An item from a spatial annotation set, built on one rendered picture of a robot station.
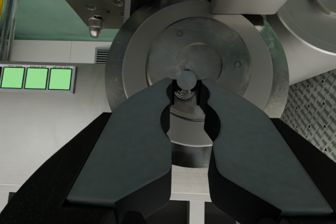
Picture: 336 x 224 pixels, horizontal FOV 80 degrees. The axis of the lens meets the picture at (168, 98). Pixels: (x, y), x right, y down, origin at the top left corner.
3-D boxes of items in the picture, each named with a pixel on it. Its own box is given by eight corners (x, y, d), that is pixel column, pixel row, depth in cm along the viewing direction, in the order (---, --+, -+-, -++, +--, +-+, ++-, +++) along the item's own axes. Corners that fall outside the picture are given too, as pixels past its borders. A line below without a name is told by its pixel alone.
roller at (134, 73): (270, 0, 16) (278, 149, 14) (210, 79, 42) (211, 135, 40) (126, -1, 16) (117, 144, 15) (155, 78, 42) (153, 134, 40)
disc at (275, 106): (284, -12, 17) (296, 171, 15) (281, -8, 18) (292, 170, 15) (110, -12, 18) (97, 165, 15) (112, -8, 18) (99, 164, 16)
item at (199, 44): (271, 45, 14) (220, 139, 13) (259, 55, 16) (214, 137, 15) (179, -2, 15) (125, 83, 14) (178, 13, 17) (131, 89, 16)
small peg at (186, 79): (169, 76, 11) (190, 63, 11) (170, 86, 14) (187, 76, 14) (182, 97, 11) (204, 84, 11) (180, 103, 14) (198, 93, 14)
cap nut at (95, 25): (100, 17, 50) (98, 34, 49) (105, 25, 54) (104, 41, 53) (86, 17, 50) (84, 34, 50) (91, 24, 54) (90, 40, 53)
